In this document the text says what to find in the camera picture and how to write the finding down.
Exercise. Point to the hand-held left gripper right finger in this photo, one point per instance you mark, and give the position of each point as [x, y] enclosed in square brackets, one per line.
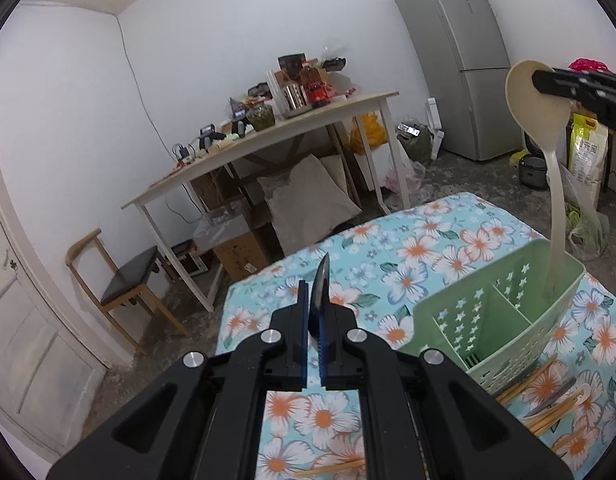
[327, 365]

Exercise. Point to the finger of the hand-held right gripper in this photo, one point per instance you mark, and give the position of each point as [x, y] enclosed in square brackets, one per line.
[562, 82]

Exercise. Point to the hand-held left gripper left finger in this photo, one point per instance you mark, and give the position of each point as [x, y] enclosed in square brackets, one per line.
[303, 340]

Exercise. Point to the cream plastic ladle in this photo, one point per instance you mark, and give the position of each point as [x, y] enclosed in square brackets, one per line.
[530, 110]

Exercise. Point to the black knife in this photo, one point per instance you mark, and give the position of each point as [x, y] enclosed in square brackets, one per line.
[322, 285]

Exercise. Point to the green star-holed utensil basket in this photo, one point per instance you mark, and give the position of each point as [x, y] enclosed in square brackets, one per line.
[532, 340]

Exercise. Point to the metal spoon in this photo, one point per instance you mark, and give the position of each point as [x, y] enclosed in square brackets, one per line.
[557, 392]

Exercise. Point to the cream plastic spatula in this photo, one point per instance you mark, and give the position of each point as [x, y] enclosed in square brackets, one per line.
[577, 400]

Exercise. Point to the red plastic bag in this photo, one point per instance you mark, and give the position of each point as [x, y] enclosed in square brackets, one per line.
[587, 65]

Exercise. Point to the yellow-green rice bag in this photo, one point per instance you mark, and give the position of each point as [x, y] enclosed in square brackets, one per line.
[587, 160]

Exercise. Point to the black rice cooker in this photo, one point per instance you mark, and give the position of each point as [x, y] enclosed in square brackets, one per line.
[532, 172]

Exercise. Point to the grey refrigerator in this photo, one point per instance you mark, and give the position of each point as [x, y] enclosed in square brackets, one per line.
[467, 35]

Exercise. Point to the white flat heater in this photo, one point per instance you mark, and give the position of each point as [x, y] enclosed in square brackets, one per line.
[433, 125]

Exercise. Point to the large beige pillow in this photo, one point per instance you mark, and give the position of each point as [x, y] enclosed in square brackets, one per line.
[308, 200]

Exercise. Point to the floral blue blanket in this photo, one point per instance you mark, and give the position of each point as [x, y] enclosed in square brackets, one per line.
[427, 260]

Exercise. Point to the clear bag of vegetables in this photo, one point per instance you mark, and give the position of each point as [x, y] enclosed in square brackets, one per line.
[587, 230]

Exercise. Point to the green bag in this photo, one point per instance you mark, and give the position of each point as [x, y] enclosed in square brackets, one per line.
[415, 142]

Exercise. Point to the small beige pillow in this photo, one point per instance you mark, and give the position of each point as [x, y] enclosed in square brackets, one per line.
[335, 172]

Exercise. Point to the brown cardboard box under table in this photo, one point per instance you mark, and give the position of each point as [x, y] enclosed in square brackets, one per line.
[213, 190]

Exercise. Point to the pale plastic bag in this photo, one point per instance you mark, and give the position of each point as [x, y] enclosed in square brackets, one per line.
[405, 172]

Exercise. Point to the wooden chair with dark seat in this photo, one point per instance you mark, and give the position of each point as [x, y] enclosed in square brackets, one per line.
[128, 275]

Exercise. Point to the yellow plastic bag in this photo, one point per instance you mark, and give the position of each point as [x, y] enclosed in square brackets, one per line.
[368, 132]

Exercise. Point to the wooden-top white-legged table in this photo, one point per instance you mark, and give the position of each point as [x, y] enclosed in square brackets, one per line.
[298, 125]

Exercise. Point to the black device with screen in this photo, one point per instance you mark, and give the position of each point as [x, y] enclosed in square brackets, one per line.
[210, 137]
[239, 122]

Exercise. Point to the glass jar of greens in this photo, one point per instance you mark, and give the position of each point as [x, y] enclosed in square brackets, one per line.
[261, 117]

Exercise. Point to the dark gift box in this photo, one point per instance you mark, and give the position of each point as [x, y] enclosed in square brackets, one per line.
[292, 62]

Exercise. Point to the white panelled door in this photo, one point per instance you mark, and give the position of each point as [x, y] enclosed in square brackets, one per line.
[28, 340]

